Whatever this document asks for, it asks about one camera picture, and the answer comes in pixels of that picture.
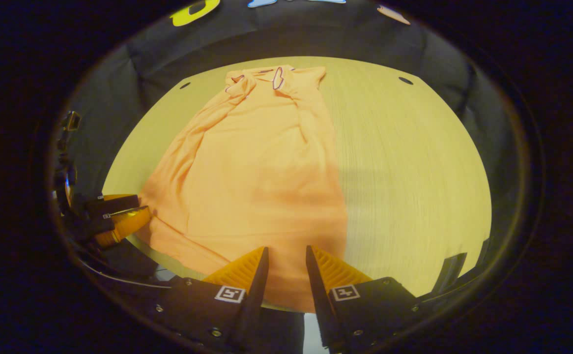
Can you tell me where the dark angled bar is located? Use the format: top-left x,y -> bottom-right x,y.
431,252 -> 468,297

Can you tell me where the orange T-shirt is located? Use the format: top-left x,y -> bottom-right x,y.
139,65 -> 349,313

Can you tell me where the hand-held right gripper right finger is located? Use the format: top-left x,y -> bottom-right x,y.
305,245 -> 423,354

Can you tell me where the black backdrop cloth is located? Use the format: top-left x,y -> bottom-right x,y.
51,0 -> 519,202

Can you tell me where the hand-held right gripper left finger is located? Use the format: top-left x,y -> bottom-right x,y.
151,246 -> 270,353

